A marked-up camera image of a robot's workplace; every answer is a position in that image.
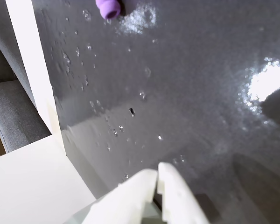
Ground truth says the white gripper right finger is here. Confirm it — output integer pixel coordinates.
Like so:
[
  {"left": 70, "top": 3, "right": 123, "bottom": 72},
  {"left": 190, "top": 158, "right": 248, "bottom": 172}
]
[{"left": 156, "top": 162, "right": 210, "bottom": 224}]

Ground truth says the grey fabric sofa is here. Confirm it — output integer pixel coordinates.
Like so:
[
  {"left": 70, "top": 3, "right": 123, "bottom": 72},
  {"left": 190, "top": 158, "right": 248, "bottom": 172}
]
[{"left": 0, "top": 0, "right": 52, "bottom": 154}]

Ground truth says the black table mat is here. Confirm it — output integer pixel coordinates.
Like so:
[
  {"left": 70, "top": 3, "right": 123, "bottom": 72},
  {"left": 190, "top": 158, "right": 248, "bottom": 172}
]
[{"left": 31, "top": 0, "right": 280, "bottom": 224}]

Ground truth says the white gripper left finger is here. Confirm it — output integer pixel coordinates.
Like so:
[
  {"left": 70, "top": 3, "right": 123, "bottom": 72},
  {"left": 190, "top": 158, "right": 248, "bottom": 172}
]
[{"left": 83, "top": 169, "right": 158, "bottom": 224}]

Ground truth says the purple pen grip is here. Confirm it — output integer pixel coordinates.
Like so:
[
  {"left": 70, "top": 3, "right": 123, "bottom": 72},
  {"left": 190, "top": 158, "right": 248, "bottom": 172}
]
[{"left": 95, "top": 0, "right": 125, "bottom": 20}]

